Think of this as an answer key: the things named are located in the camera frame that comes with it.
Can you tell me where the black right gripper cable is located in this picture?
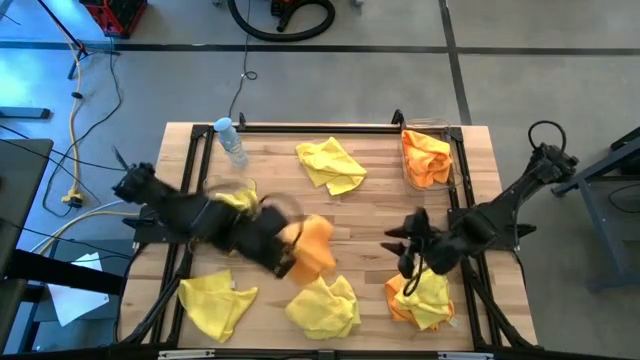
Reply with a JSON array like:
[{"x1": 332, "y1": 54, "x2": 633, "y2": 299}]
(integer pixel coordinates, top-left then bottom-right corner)
[{"x1": 402, "y1": 239, "x2": 432, "y2": 299}]

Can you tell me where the grey desk top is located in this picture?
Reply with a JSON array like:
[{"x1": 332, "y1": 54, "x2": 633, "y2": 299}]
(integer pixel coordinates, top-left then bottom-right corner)
[{"x1": 0, "y1": 138, "x2": 55, "y2": 274}]

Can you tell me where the white floor cable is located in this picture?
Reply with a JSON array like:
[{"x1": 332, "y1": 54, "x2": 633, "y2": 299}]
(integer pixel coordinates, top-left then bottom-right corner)
[{"x1": 29, "y1": 198, "x2": 129, "y2": 254}]

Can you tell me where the black desk leg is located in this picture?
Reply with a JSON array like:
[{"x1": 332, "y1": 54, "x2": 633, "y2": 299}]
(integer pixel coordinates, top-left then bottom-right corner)
[{"x1": 0, "y1": 248, "x2": 124, "y2": 297}]

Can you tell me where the clear water bottle blue cap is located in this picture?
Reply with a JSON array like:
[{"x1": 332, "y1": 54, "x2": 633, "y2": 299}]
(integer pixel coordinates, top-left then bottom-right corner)
[{"x1": 213, "y1": 116, "x2": 250, "y2": 170}]

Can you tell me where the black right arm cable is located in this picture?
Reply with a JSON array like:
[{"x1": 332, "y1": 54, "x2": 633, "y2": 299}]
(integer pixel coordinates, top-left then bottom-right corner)
[{"x1": 528, "y1": 119, "x2": 568, "y2": 151}]

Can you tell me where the beige floor cable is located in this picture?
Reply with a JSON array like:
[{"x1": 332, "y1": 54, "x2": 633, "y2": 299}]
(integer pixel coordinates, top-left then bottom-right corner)
[{"x1": 37, "y1": 210, "x2": 142, "y2": 255}]

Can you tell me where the thin black floor cable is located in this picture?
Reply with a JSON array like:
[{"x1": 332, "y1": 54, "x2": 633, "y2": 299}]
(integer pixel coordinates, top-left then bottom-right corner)
[{"x1": 227, "y1": 0, "x2": 259, "y2": 119}]

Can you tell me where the yellow microfiber towel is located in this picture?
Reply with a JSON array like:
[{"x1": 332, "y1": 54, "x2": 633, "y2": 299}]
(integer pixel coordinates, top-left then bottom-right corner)
[
  {"x1": 178, "y1": 269, "x2": 259, "y2": 344},
  {"x1": 295, "y1": 137, "x2": 368, "y2": 196},
  {"x1": 284, "y1": 274, "x2": 362, "y2": 341},
  {"x1": 393, "y1": 267, "x2": 454, "y2": 331},
  {"x1": 214, "y1": 180, "x2": 260, "y2": 216}
]

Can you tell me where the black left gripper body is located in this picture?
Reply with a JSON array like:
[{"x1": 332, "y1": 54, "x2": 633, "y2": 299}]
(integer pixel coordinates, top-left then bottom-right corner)
[{"x1": 239, "y1": 204, "x2": 297, "y2": 274}]

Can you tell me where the orange microfiber towel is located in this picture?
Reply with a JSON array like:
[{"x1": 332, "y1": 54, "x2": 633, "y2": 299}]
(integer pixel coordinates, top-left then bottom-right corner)
[
  {"x1": 402, "y1": 129, "x2": 453, "y2": 162},
  {"x1": 384, "y1": 273, "x2": 456, "y2": 332},
  {"x1": 405, "y1": 153, "x2": 454, "y2": 191},
  {"x1": 278, "y1": 214, "x2": 337, "y2": 287}
]

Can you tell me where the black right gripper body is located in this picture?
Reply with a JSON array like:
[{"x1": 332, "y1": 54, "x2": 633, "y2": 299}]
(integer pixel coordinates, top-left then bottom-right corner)
[{"x1": 396, "y1": 208, "x2": 454, "y2": 279}]

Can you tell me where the silver frame bracket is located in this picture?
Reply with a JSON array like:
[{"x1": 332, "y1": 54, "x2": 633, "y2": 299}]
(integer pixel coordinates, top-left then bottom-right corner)
[
  {"x1": 438, "y1": 351, "x2": 495, "y2": 360},
  {"x1": 158, "y1": 349, "x2": 216, "y2": 360}
]

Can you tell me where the grey metal foot bar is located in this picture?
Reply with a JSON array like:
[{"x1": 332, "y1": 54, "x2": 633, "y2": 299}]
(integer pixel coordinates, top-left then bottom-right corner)
[{"x1": 0, "y1": 106, "x2": 52, "y2": 121}]

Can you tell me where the clear plastic basket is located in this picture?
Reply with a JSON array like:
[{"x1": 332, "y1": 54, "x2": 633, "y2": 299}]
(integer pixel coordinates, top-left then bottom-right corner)
[
  {"x1": 399, "y1": 118, "x2": 459, "y2": 194},
  {"x1": 189, "y1": 174, "x2": 259, "y2": 256}
]

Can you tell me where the black aluminium table frame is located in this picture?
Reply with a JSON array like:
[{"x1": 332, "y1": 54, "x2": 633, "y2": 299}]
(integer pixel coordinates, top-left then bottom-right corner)
[{"x1": 117, "y1": 108, "x2": 539, "y2": 360}]

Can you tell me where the dark grey metal stand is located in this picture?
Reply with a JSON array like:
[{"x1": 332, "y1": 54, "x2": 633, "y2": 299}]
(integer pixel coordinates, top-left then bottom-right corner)
[{"x1": 551, "y1": 127, "x2": 640, "y2": 294}]

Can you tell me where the black vacuum hose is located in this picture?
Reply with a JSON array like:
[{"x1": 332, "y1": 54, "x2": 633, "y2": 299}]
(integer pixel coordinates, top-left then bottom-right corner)
[{"x1": 227, "y1": 0, "x2": 337, "y2": 44}]

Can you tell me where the yellow extension cord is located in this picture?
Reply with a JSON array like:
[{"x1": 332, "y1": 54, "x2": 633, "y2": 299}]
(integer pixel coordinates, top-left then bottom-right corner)
[{"x1": 59, "y1": 29, "x2": 86, "y2": 209}]

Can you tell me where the black tripod stand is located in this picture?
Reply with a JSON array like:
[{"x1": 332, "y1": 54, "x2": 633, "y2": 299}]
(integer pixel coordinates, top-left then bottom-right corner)
[{"x1": 37, "y1": 0, "x2": 121, "y2": 81}]

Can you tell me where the red black box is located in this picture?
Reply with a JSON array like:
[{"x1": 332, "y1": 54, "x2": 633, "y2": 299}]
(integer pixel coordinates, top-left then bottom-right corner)
[{"x1": 79, "y1": 0, "x2": 149, "y2": 39}]

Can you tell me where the white paper sheet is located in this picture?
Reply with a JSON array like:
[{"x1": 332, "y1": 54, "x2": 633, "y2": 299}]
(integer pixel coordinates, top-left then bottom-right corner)
[{"x1": 47, "y1": 252, "x2": 110, "y2": 327}]

